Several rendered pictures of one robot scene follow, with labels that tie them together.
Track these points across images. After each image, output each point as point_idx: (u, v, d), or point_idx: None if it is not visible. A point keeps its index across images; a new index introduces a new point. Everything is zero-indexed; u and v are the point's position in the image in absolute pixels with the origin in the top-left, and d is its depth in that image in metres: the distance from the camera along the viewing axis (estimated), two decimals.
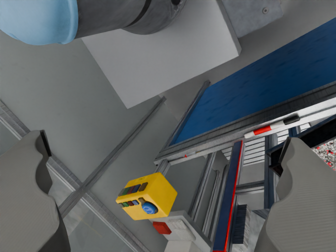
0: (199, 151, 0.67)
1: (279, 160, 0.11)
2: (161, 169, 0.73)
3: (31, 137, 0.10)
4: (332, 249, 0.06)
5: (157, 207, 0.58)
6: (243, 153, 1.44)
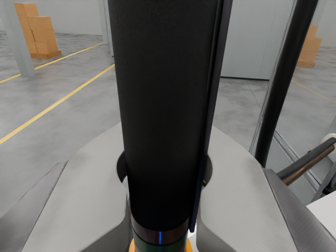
0: None
1: None
2: None
3: None
4: (253, 213, 0.06)
5: None
6: None
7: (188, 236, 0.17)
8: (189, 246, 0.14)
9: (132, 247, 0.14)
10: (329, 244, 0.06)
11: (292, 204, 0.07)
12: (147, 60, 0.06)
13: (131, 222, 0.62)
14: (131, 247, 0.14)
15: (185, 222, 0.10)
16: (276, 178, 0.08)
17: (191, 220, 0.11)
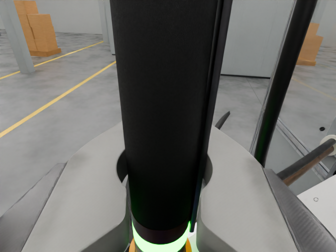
0: None
1: None
2: None
3: (122, 125, 0.11)
4: (253, 213, 0.06)
5: None
6: None
7: (188, 236, 0.17)
8: (188, 246, 0.14)
9: (132, 247, 0.14)
10: (329, 244, 0.06)
11: (292, 204, 0.07)
12: (148, 63, 0.06)
13: (129, 205, 0.58)
14: (131, 246, 0.14)
15: (185, 222, 0.10)
16: (276, 178, 0.08)
17: (190, 219, 0.11)
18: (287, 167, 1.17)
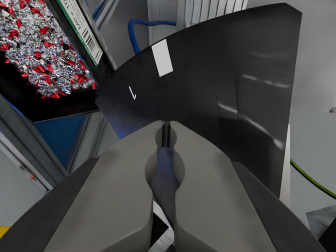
0: (19, 167, 0.50)
1: (167, 145, 0.12)
2: None
3: (154, 126, 0.11)
4: (226, 208, 0.07)
5: None
6: None
7: None
8: None
9: None
10: (296, 227, 0.06)
11: (261, 193, 0.07)
12: None
13: None
14: None
15: None
16: (244, 170, 0.08)
17: None
18: None
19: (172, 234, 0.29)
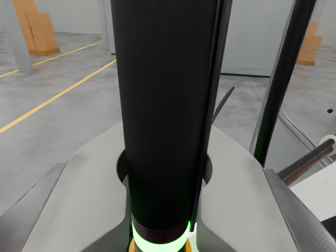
0: None
1: None
2: None
3: (122, 125, 0.11)
4: (253, 213, 0.06)
5: None
6: None
7: (188, 236, 0.17)
8: (188, 246, 0.14)
9: (132, 247, 0.14)
10: (329, 244, 0.06)
11: (292, 204, 0.07)
12: (148, 62, 0.06)
13: None
14: (131, 247, 0.14)
15: (185, 221, 0.10)
16: (276, 178, 0.08)
17: (190, 220, 0.11)
18: (289, 160, 1.15)
19: None
